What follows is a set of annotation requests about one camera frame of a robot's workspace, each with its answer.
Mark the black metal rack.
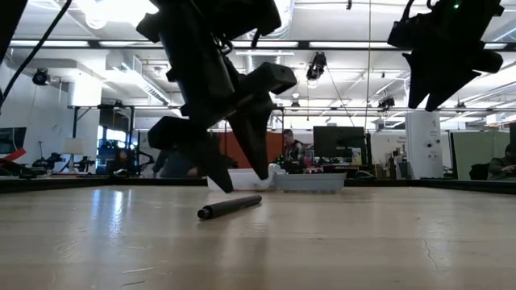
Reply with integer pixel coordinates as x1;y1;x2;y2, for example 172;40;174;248
72;105;136;174

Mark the white plastic tray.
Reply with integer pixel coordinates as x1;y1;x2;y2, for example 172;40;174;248
206;167;283;192

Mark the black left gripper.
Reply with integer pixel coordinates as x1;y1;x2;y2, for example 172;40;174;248
148;35;298;194

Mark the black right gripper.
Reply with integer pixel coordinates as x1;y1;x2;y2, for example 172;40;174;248
387;0;505;113

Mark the dark wall screen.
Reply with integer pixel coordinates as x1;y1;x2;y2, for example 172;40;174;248
0;126;27;155

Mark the white pillar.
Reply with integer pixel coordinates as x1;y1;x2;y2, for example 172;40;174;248
404;110;445;180

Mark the long matte black pen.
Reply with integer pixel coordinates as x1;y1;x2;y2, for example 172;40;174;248
197;194;264;221

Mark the black monitor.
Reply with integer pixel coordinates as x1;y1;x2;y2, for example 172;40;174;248
313;126;367;160

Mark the black aluminium table frame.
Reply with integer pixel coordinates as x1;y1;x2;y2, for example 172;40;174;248
0;176;516;196

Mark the black ceiling spotlight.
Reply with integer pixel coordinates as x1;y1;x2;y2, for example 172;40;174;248
31;67;52;86
306;51;327;81

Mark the orange partition panel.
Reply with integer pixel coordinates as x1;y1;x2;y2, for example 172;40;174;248
219;130;285;168

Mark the white shade table lamp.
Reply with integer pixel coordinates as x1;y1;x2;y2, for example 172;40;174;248
60;138;85;173

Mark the green partition panel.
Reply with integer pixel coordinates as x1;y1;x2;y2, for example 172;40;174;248
450;130;511;180

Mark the standing person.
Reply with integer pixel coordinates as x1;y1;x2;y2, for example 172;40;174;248
281;128;310;175

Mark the seated person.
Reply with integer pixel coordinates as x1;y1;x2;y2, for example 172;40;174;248
106;147;136;176
487;143;516;181

